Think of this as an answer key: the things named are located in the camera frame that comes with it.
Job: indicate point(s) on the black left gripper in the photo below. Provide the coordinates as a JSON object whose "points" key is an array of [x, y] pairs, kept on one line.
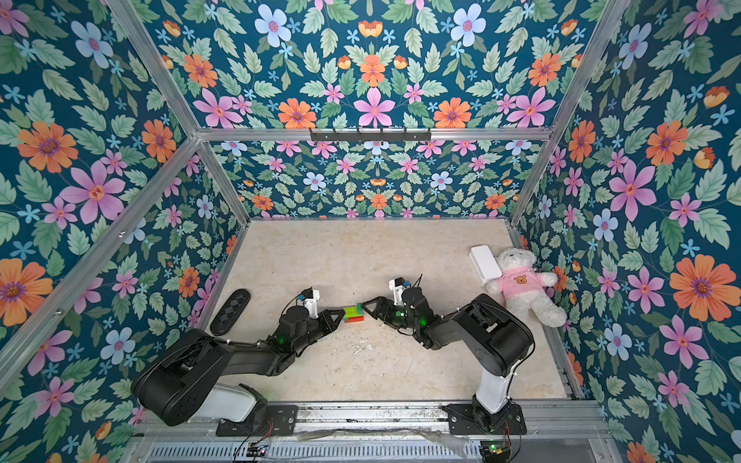
{"points": [[325, 322]]}

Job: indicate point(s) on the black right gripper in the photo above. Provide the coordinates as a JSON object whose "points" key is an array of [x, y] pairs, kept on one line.
{"points": [[386, 310]]}

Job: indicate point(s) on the lime green lego brick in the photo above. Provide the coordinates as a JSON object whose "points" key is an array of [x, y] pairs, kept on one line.
{"points": [[353, 312]]}

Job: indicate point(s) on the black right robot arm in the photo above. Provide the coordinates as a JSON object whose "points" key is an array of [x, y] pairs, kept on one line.
{"points": [[498, 340]]}

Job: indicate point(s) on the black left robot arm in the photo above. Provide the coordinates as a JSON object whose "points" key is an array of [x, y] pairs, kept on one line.
{"points": [[178, 383]]}

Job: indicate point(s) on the black oval remote pad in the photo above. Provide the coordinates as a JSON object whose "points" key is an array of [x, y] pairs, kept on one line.
{"points": [[230, 312]]}

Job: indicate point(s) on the white rectangular box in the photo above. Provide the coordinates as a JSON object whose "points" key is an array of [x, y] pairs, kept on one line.
{"points": [[485, 263]]}

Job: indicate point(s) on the white teddy bear pink shirt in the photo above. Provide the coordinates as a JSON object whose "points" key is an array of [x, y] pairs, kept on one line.
{"points": [[524, 289]]}

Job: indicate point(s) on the left small circuit board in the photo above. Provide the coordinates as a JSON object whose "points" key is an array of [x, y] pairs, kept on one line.
{"points": [[256, 451]]}

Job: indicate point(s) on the small circuit board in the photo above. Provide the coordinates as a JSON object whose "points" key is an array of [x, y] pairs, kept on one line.
{"points": [[495, 452], [256, 451]]}

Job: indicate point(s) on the right small circuit board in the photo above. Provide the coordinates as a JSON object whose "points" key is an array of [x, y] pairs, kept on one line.
{"points": [[495, 452]]}

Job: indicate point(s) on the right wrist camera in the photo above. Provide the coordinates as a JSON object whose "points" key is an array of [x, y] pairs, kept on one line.
{"points": [[398, 286]]}

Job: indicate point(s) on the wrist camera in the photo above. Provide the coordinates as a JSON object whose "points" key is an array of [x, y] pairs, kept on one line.
{"points": [[309, 300], [398, 286]]}

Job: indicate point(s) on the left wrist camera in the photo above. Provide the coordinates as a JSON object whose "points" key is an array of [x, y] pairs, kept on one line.
{"points": [[309, 300]]}

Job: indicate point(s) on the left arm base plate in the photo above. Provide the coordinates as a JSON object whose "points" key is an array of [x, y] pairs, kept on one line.
{"points": [[260, 419]]}

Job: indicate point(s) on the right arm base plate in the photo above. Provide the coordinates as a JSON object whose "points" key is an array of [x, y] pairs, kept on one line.
{"points": [[468, 419]]}

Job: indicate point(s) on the black wall hook rail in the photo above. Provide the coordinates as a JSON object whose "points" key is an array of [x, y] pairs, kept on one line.
{"points": [[368, 135]]}

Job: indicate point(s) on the aluminium front rail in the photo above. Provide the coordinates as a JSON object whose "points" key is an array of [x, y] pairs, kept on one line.
{"points": [[540, 419]]}

